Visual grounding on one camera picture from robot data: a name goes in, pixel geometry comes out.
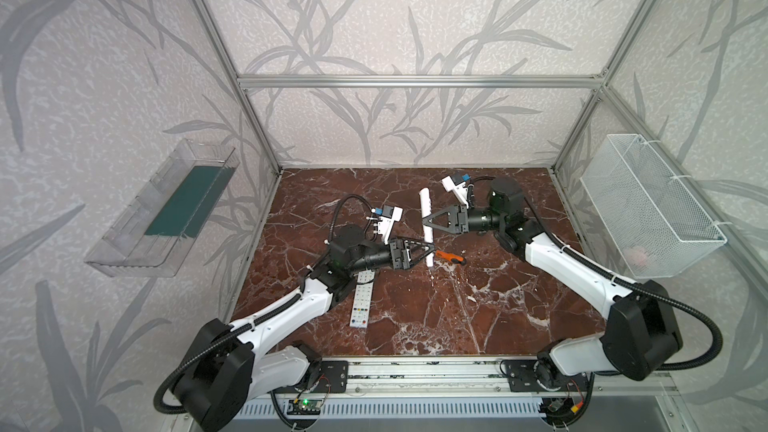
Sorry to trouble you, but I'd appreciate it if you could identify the white remote control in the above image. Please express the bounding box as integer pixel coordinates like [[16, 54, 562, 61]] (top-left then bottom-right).
[[419, 187, 435, 268]]

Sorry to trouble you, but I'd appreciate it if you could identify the orange handled screwdriver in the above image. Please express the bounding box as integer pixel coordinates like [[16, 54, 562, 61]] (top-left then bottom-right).
[[435, 250, 466, 265]]

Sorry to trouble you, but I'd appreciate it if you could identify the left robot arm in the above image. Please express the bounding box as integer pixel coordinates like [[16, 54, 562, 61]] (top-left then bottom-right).
[[152, 204, 436, 431]]

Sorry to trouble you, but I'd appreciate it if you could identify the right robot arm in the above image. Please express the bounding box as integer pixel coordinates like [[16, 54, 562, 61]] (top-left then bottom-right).
[[419, 175, 724, 391]]

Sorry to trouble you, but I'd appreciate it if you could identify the white remote with coloured buttons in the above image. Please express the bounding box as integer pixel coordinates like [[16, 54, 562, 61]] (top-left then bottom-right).
[[349, 270, 376, 329]]

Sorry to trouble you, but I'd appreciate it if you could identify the green lit circuit board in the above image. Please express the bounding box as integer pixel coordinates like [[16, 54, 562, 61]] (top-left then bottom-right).
[[285, 398, 324, 417]]

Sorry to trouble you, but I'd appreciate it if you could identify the pink object in basket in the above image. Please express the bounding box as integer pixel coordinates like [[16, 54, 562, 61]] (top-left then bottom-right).
[[623, 246, 650, 268]]

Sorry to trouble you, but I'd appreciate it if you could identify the right base wiring connector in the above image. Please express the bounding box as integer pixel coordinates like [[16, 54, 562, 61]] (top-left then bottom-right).
[[540, 397, 584, 419]]

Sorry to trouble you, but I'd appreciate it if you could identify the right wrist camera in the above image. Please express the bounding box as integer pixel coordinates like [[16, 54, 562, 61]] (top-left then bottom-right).
[[441, 172, 471, 207]]

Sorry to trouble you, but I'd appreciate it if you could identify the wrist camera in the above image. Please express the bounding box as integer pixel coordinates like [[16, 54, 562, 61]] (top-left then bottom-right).
[[371, 205, 403, 244], [441, 172, 471, 207]]

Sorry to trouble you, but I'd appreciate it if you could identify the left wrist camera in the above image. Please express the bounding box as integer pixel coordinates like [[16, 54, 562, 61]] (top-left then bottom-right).
[[371, 205, 403, 244]]

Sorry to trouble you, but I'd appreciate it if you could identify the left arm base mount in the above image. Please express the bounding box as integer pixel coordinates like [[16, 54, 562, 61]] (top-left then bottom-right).
[[277, 359, 350, 394]]

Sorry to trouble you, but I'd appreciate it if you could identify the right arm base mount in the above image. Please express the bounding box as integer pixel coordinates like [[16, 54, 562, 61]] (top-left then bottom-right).
[[500, 359, 590, 394]]

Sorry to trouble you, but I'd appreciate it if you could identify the white wire mesh basket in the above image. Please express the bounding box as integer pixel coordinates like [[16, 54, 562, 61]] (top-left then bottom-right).
[[581, 134, 727, 279]]

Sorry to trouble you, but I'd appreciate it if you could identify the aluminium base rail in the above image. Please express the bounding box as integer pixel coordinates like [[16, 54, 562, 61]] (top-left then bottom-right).
[[330, 356, 680, 399]]

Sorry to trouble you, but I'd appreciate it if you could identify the aluminium cage frame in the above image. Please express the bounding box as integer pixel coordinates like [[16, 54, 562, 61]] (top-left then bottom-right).
[[167, 0, 768, 400]]

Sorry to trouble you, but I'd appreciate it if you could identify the clear plastic wall bin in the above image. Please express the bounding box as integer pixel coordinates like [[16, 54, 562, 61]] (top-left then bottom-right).
[[85, 139, 240, 278]]

